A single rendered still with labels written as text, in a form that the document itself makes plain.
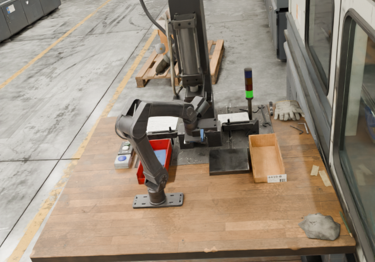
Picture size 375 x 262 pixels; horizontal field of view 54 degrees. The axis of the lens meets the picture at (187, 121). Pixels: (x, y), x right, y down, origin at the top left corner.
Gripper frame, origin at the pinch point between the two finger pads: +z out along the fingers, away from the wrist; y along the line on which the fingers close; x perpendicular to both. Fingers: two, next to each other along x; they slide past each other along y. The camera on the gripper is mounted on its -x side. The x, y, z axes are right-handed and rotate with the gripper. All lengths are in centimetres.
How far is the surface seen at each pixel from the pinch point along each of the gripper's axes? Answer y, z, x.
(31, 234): -13, 112, 129
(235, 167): -14.2, 0.8, -17.2
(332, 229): -45, -18, -47
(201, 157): -5.3, 8.8, -2.2
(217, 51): 250, 248, -15
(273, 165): -13.2, 2.7, -33.3
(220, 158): -8.2, 4.5, -10.8
